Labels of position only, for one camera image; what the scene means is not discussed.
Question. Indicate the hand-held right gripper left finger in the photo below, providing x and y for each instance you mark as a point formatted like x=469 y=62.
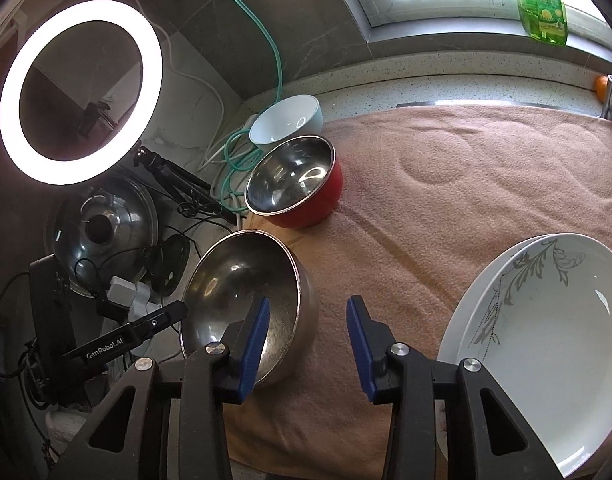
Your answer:
x=256 y=345

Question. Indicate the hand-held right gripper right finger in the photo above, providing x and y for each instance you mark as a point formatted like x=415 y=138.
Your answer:
x=358 y=350

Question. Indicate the black tripod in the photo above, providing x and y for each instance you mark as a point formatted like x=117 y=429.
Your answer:
x=171 y=175

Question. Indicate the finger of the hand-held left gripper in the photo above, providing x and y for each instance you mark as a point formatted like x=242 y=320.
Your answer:
x=161 y=317

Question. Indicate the white cloth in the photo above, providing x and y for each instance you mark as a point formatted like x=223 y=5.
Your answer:
x=61 y=425

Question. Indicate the red steel bowl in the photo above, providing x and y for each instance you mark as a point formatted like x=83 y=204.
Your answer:
x=296 y=175

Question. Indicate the steel pot lid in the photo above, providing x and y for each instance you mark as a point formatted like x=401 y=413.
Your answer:
x=101 y=230

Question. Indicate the brown steel bowl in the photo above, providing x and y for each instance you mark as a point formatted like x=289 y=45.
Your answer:
x=241 y=285

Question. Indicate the green dish soap bottle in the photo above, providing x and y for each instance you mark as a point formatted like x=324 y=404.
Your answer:
x=543 y=5

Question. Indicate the white power adapter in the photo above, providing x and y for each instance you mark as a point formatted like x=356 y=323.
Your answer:
x=128 y=295

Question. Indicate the pink towel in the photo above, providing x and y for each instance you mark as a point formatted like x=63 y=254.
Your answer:
x=435 y=185

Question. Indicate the light blue bowl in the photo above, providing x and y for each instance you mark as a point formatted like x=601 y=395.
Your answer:
x=286 y=120

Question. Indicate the orange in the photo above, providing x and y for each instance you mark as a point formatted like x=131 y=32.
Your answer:
x=601 y=85

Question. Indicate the white leaf pattern plate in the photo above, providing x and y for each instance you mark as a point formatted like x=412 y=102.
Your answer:
x=550 y=335

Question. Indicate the dark round object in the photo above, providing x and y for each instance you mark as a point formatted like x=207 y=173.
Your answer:
x=173 y=265

